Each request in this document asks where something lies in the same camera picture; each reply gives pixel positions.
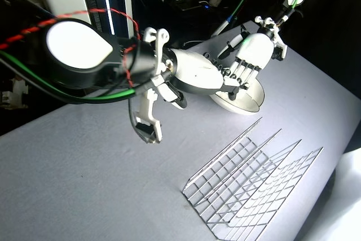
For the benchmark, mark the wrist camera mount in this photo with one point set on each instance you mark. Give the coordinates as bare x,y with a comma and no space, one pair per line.
146,111
282,52

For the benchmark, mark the black device with blue light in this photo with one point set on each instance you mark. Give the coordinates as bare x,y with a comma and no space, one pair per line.
207,6

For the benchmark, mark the white printed machine part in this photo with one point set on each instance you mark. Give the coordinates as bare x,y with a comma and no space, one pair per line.
17,88

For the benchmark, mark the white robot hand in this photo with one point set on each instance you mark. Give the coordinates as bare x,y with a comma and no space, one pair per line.
197,71
256,49

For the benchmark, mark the grey table cloth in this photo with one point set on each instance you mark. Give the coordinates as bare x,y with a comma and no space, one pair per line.
98,167

